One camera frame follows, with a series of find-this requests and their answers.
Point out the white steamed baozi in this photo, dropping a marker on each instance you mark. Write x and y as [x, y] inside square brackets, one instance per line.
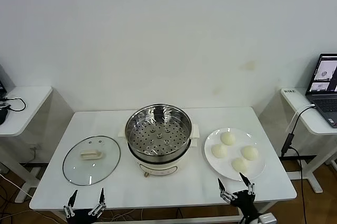
[228, 138]
[239, 164]
[249, 153]
[219, 151]

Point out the round white plate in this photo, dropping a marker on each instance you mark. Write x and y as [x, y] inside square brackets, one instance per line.
[223, 167]

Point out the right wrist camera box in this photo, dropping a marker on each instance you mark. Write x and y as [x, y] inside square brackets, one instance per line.
[267, 218]

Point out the white table frame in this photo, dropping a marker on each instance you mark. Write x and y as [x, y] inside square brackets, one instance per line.
[197, 218]

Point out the cream electric cooking pot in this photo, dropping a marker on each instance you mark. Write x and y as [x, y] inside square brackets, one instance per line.
[158, 167]

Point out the white wall power socket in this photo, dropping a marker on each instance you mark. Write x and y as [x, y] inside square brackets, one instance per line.
[34, 147]

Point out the small usb hub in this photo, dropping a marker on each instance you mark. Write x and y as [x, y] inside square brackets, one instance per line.
[3, 105]

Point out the open black laptop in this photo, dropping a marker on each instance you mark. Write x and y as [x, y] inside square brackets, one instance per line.
[2, 87]

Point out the white side table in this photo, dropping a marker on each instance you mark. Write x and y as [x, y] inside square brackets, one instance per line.
[310, 120]
[26, 108]

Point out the perforated steel steamer basket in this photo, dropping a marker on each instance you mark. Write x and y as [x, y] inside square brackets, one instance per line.
[147, 129]

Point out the open grey laptop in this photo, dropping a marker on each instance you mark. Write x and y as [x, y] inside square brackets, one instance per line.
[323, 103]

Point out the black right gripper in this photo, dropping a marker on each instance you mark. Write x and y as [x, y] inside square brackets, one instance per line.
[246, 203]

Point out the small printed table label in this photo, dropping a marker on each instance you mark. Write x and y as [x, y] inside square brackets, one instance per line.
[289, 91]

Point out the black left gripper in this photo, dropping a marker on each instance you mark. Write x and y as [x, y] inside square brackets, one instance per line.
[81, 216]

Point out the glass pot lid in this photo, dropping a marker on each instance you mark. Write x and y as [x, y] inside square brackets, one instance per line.
[79, 168]

